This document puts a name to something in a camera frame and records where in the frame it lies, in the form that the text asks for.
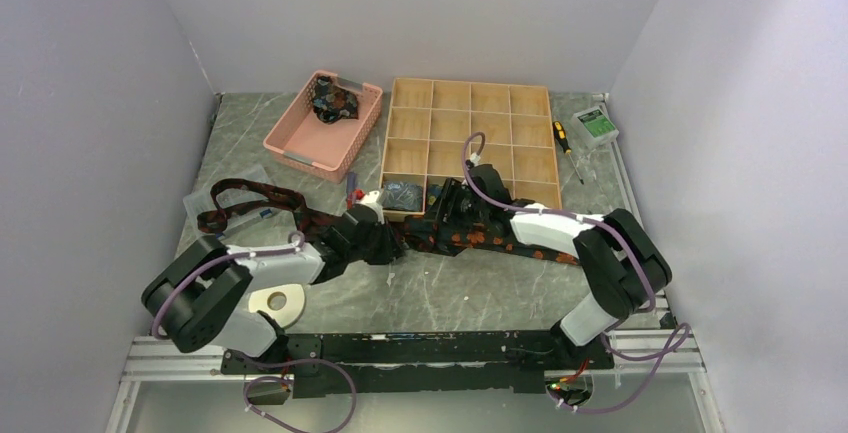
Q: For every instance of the white tape roll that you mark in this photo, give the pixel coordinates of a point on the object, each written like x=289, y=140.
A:
x=285, y=304

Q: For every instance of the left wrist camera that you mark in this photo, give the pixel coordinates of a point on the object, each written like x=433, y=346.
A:
x=373, y=199

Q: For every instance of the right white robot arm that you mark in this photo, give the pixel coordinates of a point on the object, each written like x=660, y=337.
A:
x=622, y=266

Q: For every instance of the crumpled floral tie in basket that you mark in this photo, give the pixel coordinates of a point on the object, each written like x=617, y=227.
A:
x=332, y=103

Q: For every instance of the rolled grey-blue tie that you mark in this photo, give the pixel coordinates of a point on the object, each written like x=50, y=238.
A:
x=403, y=196

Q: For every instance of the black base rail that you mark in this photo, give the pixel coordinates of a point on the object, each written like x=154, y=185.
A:
x=522, y=361

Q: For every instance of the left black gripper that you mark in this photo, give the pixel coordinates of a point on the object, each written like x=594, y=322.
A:
x=391, y=249

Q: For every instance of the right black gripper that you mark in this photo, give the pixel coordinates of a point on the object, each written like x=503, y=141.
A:
x=453, y=190

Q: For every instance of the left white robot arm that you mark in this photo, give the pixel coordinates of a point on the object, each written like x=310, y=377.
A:
x=202, y=297

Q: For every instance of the yellow black screwdriver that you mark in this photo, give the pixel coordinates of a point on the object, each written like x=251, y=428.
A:
x=561, y=139

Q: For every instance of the pink plastic basket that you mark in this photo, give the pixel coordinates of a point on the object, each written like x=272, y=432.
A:
x=300, y=140

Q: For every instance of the red patterned dark tie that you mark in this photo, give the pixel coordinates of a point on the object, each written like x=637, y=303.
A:
x=312, y=223

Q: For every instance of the red blue screwdriver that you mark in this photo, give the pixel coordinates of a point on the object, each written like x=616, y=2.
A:
x=351, y=188

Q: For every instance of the green white small box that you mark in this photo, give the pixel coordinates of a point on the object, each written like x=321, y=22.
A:
x=594, y=127

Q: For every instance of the wooden compartment tray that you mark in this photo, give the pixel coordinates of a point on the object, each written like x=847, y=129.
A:
x=434, y=123

